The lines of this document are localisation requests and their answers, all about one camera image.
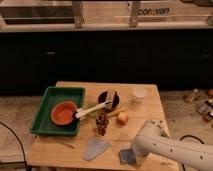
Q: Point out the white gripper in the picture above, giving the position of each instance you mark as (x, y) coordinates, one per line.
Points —
(140, 159)

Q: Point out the blue sponge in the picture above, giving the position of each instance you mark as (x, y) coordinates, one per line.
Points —
(127, 156)

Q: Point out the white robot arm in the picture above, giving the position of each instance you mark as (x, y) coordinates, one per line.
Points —
(150, 139)

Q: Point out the white paper cup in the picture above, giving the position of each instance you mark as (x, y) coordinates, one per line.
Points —
(139, 94)

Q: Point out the grey cloth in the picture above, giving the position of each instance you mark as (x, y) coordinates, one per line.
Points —
(95, 148)

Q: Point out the yellow banana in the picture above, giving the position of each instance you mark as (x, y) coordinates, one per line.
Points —
(116, 112)

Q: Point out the bunch of dark grapes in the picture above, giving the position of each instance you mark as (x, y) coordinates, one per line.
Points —
(102, 123)

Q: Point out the wooden block in bowl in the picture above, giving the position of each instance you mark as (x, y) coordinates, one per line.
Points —
(110, 95)

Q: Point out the black bowl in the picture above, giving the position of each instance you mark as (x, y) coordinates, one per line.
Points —
(111, 106)

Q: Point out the orange bowl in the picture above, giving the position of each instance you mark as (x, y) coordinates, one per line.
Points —
(62, 113)

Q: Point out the green plastic tray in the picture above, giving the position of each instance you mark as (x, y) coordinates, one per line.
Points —
(42, 123)

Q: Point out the white handled brush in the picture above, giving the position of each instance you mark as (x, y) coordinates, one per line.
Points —
(83, 112)

